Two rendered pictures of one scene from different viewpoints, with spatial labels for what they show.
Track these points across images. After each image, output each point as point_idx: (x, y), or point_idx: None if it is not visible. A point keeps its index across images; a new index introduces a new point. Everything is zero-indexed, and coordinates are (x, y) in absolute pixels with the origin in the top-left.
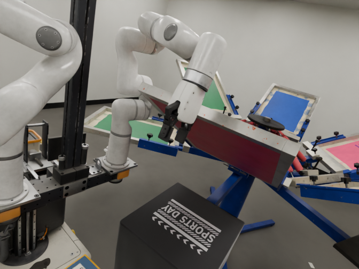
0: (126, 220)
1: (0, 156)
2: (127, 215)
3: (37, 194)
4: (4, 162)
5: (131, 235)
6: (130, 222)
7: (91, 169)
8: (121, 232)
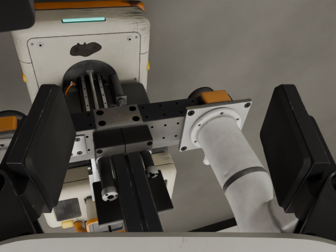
0: (18, 21)
1: (264, 172)
2: (8, 29)
3: (188, 114)
4: (255, 163)
5: None
6: (13, 10)
7: (77, 148)
8: (32, 4)
